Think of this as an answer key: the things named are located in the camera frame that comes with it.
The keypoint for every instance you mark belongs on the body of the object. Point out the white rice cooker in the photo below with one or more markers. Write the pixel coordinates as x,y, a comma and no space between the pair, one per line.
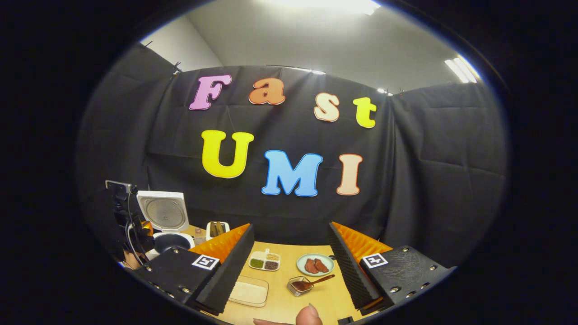
165,212

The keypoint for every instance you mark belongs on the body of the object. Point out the wooden utensil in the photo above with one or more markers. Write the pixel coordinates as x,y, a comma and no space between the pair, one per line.
221,227

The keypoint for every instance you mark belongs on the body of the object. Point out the ceiling light panel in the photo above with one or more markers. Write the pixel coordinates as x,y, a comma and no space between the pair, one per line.
384,91
461,70
329,5

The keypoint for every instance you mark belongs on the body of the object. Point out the small glass sauce bowl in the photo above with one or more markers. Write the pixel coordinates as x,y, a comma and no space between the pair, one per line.
300,289

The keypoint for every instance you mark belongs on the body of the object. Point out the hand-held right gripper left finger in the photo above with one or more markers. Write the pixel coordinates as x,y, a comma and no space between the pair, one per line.
230,275

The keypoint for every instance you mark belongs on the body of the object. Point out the small clear bottle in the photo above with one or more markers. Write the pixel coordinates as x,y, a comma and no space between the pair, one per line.
199,235

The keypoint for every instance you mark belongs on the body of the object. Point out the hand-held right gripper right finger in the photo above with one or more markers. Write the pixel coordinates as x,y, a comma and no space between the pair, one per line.
350,271

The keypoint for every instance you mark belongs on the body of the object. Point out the brown meat slice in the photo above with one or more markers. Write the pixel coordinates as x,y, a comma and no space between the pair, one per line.
321,265
310,266

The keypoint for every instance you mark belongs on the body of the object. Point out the green plate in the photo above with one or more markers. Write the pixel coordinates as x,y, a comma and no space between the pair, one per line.
326,261

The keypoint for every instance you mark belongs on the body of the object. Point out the black backdrop cloth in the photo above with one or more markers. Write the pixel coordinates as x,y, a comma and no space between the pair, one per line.
429,180

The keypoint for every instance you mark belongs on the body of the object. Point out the wooden spoon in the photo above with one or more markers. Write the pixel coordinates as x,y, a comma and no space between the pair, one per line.
213,228

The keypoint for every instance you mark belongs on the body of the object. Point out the white chopstick holder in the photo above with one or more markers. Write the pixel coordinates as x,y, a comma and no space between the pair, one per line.
217,232

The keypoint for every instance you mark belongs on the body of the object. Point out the clear box of rice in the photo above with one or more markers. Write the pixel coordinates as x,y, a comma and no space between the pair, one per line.
248,291

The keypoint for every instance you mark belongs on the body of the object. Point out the white divided grain dish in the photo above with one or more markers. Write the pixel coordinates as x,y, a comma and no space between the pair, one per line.
265,261

